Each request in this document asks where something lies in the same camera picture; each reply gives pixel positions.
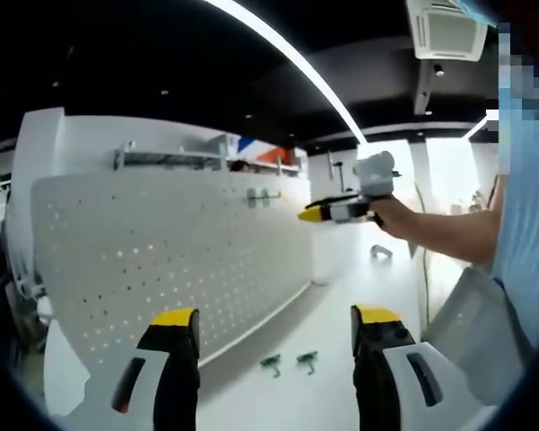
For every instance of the small grey bracket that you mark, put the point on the small grey bracket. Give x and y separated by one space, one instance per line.
375 249

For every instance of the white perforated mounting plate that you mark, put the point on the white perforated mounting plate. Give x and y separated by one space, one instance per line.
139 233

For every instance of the black tripod stand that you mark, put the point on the black tripod stand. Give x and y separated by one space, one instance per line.
340 177

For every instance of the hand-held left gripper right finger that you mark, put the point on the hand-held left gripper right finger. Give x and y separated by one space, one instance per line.
377 359

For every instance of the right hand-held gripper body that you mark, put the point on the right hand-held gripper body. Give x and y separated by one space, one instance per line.
375 177

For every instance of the long ceiling light strip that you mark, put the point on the long ceiling light strip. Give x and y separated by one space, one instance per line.
294 47

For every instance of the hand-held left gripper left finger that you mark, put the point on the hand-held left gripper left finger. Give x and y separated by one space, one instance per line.
179 359

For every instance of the ceiling air conditioner unit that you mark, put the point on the ceiling air conditioner unit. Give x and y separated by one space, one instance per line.
449 31

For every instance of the white shelf rack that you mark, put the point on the white shelf rack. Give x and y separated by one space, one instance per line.
170 157

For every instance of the person's light blue shirt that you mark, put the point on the person's light blue shirt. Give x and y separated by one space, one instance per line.
530 247

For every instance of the person's right hand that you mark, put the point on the person's right hand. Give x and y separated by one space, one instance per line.
393 217

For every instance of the green hook assembly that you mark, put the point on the green hook assembly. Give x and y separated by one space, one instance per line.
265 197
271 363
306 359

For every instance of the person's grey garment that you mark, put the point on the person's grey garment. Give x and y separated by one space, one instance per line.
471 323

